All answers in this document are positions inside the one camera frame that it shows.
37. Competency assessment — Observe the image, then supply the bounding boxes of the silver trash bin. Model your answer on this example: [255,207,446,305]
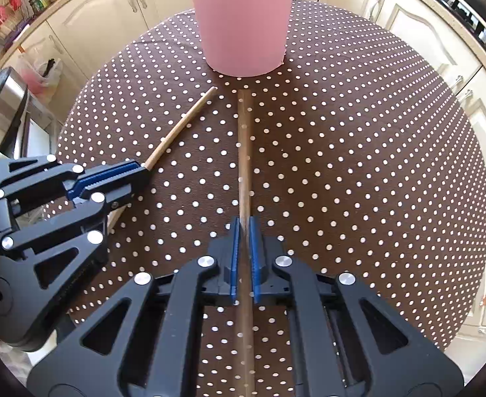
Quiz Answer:
[0,66,29,153]

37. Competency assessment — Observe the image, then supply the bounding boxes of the plastic bag on cabinet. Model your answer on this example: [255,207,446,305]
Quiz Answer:
[16,55,63,97]

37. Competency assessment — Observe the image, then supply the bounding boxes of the red cup on rack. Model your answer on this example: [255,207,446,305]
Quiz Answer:
[9,0,23,11]

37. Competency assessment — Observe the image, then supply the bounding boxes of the wooden chopstick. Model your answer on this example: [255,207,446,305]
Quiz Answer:
[236,90,255,396]
[106,86,220,232]

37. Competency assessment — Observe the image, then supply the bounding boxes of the wooden cutting board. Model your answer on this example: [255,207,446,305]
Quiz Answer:
[0,0,24,42]

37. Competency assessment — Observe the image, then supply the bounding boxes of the pink chopstick holder cup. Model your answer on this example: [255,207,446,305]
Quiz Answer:
[193,0,291,77]

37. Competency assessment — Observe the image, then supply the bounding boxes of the brown polka dot tablecloth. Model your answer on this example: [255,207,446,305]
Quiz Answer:
[58,0,486,396]

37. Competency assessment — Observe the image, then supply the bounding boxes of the cream lower kitchen cabinets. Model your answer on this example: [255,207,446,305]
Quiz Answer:
[0,0,486,340]

